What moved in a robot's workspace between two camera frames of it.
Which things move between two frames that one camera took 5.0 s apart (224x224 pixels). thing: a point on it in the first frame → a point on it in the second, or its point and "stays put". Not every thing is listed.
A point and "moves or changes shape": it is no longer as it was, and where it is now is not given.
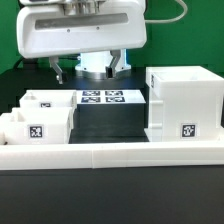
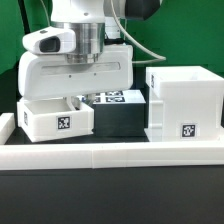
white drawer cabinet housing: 185,104 stays put
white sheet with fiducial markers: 109,96 stays put
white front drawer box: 37,126 moves or changes shape
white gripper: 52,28 → 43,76
